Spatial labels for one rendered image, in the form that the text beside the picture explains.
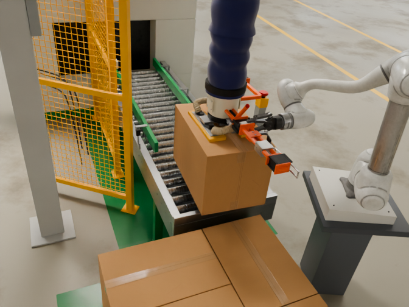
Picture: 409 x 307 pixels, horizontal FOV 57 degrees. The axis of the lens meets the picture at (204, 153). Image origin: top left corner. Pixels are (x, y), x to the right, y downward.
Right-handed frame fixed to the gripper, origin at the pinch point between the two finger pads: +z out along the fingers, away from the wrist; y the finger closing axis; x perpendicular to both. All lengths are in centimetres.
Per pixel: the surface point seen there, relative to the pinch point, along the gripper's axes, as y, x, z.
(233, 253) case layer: 65, -24, 9
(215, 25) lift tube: -44, 25, 10
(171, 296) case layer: 65, -39, 50
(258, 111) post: 30, 61, -48
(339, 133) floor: 121, 136, -216
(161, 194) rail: 61, 28, 34
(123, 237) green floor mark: 120, 54, 54
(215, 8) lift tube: -52, 26, 11
